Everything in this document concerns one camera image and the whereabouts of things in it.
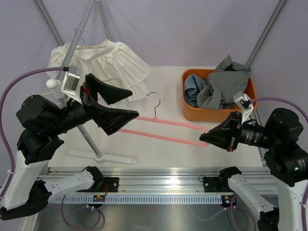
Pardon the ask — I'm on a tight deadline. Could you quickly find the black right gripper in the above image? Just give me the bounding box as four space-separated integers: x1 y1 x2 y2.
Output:
201 109 279 151

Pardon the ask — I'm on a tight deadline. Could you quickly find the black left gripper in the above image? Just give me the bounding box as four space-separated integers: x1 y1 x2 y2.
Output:
50 73 140 135

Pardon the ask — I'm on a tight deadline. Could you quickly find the cream plastic hanger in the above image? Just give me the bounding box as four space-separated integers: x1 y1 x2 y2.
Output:
46 77 128 97

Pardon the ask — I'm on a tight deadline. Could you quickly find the pink hanger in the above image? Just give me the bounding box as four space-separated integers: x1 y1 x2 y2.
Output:
120 91 209 147

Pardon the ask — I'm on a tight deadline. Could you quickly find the grey pleated skirt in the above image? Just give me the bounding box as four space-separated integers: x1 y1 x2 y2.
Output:
196 55 251 110

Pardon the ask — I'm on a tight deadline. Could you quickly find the blue denim skirt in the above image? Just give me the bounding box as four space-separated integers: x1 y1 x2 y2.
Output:
183 74 207 108

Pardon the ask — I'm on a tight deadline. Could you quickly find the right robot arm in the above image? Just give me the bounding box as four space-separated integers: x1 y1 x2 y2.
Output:
200 108 308 231

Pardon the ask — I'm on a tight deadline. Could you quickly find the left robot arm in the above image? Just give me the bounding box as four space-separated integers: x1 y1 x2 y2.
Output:
0 74 139 220

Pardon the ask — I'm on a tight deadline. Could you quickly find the white pleated skirt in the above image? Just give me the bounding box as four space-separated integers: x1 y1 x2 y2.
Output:
47 39 152 102

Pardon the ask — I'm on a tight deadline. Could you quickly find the cream hanger of white skirt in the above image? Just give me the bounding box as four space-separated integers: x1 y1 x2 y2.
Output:
76 41 108 51

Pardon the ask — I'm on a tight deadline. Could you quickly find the orange plastic basket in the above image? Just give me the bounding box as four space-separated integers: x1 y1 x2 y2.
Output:
180 69 258 122

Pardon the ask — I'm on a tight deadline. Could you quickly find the silver clothes rack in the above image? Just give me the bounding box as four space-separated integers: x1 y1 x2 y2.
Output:
46 0 137 165

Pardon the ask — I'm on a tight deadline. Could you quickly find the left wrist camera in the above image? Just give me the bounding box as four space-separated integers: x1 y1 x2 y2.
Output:
61 65 81 103

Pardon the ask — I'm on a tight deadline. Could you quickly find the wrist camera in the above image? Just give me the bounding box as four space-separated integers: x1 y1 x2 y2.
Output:
61 65 81 103
233 91 254 124

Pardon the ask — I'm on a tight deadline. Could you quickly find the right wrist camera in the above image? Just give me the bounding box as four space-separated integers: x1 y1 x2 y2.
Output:
233 91 254 124

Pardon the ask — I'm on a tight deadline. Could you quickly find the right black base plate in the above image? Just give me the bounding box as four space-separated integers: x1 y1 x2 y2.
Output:
201 176 233 193

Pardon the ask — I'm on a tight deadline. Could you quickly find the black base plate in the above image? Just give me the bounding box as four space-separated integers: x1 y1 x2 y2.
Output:
77 177 120 193
201 176 233 193

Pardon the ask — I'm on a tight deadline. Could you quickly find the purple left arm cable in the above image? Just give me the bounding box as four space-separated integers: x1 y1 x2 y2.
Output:
0 66 105 228

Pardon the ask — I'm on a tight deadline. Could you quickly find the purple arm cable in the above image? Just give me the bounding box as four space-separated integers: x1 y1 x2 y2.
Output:
192 97 308 229
0 66 105 228

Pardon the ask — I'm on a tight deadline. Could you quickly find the white slotted cable duct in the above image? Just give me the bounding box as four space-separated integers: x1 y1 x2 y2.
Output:
52 194 222 205

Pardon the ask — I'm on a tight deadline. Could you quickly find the left frame post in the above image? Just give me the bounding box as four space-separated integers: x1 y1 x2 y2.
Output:
34 0 64 46

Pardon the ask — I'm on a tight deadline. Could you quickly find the frame post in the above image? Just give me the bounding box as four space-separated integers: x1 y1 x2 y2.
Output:
245 0 288 69
34 0 64 46

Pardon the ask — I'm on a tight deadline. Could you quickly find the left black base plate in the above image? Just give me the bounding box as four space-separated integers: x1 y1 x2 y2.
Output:
77 177 120 193

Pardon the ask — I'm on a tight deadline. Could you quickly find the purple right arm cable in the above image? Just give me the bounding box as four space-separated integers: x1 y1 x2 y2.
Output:
192 97 308 229

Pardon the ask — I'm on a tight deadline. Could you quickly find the right frame post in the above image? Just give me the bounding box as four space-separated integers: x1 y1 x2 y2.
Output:
245 0 288 69

